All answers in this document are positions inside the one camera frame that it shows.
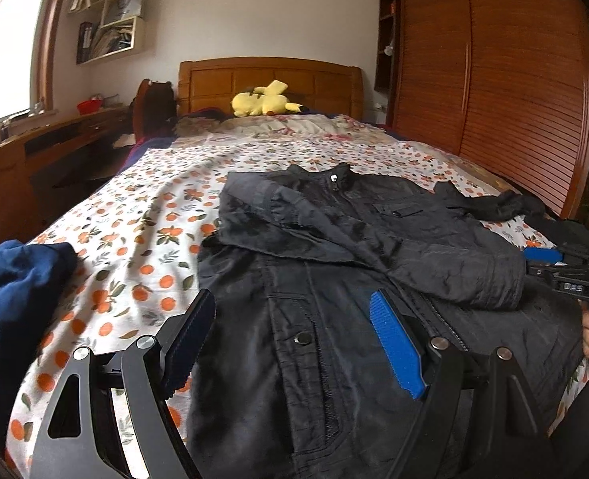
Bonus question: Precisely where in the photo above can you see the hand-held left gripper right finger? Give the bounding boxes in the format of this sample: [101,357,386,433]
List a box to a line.
[368,289,557,479]

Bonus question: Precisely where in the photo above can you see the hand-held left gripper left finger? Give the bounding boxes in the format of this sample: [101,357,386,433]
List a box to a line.
[28,288,218,479]

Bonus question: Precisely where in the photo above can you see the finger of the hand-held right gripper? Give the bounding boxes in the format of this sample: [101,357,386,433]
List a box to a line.
[526,263,589,285]
[523,242,589,266]

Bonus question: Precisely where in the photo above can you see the black jacket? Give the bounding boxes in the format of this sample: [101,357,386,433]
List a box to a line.
[187,162,587,479]

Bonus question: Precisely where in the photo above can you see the black cloth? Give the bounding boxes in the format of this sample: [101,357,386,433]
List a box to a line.
[526,212,589,251]

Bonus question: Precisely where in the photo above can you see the tan bed mat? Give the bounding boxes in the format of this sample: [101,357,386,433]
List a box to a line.
[441,152,523,195]

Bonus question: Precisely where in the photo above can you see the orange floral bedsheet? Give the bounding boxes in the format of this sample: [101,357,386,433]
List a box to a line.
[2,112,589,479]

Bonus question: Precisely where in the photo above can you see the wooden slatted wardrobe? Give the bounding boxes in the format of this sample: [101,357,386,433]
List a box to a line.
[391,0,589,220]

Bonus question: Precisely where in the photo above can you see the navy blue cloth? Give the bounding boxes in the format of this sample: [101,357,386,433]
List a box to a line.
[0,239,78,455]

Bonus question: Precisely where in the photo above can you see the black bag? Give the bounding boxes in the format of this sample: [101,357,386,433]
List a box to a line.
[137,85,178,139]

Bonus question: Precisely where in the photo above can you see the narrow open wooden shelf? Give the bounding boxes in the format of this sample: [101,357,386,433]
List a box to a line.
[374,0,397,95]

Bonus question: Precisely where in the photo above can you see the wooden desk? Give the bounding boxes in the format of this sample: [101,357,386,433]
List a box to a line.
[0,105,136,255]

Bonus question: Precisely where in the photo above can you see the yellow plush toy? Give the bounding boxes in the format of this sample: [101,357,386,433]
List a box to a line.
[231,80,304,118]

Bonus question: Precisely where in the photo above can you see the wooden chair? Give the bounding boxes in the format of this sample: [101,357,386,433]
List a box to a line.
[131,78,178,141]

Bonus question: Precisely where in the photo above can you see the wooden bed headboard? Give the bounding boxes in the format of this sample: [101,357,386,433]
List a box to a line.
[177,57,365,121]

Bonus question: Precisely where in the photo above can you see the black binder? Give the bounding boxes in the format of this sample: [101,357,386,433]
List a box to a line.
[77,21,94,64]

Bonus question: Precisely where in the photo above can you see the wooden framed window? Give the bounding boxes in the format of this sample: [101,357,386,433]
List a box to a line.
[0,0,61,133]

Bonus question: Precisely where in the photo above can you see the cream wall shelf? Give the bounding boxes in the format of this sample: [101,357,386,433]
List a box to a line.
[67,0,150,65]

